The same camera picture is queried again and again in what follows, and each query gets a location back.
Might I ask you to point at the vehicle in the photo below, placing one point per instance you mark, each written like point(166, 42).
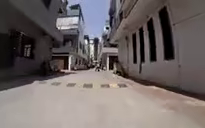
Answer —
point(97, 68)

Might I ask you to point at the white building with dark gateway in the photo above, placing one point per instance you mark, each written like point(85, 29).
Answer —
point(109, 55)

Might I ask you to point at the row of distant buildings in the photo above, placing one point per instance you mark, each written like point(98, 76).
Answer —
point(93, 50)

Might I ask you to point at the striped speed bump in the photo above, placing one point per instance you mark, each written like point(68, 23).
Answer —
point(87, 85)

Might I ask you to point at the white building with brown garage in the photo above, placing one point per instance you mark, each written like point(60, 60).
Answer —
point(70, 36)

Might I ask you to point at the grey concrete road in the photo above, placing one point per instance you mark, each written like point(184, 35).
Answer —
point(90, 106)

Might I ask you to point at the grey shadowed building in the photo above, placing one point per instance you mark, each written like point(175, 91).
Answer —
point(10, 40)

